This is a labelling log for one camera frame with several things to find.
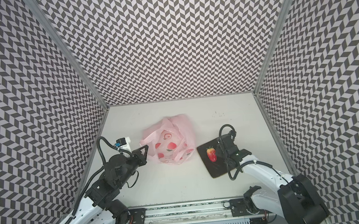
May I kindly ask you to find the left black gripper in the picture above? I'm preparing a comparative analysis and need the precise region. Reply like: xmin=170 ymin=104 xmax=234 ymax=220
xmin=113 ymin=145 xmax=153 ymax=189

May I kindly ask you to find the red yellow fake strawberry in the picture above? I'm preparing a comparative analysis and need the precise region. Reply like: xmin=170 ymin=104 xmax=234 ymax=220
xmin=206 ymin=147 xmax=217 ymax=163

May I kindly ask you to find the pink plastic bag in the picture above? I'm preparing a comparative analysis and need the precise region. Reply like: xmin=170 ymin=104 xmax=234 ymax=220
xmin=140 ymin=114 xmax=196 ymax=165

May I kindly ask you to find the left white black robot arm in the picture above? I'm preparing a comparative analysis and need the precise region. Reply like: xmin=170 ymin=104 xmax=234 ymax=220
xmin=60 ymin=145 xmax=149 ymax=224

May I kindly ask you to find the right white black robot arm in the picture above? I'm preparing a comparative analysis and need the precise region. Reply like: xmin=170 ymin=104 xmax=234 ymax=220
xmin=217 ymin=134 xmax=330 ymax=224

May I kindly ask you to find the black square plate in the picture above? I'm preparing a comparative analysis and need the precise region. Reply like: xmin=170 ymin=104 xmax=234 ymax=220
xmin=197 ymin=138 xmax=227 ymax=178

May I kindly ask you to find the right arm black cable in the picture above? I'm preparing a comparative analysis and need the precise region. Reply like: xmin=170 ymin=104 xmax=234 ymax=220
xmin=216 ymin=120 xmax=271 ymax=182

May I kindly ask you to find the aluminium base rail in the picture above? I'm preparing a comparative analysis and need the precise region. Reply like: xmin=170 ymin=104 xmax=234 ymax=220
xmin=54 ymin=188 xmax=324 ymax=224

